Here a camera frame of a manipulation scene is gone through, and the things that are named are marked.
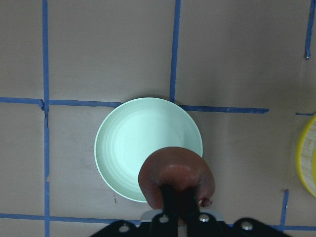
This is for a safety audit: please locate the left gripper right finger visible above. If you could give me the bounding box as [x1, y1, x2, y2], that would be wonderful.
[183, 189, 288, 237]

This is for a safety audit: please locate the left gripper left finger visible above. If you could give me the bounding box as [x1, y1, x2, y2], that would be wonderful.
[93, 186, 178, 237]

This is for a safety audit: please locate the brown bun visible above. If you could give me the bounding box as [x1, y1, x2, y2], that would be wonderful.
[138, 147, 215, 209]

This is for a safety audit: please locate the bottom yellow steamer layer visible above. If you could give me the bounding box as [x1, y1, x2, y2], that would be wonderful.
[295, 114, 316, 197]

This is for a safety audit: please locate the green plate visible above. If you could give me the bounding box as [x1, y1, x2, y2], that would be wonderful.
[94, 97, 203, 203]

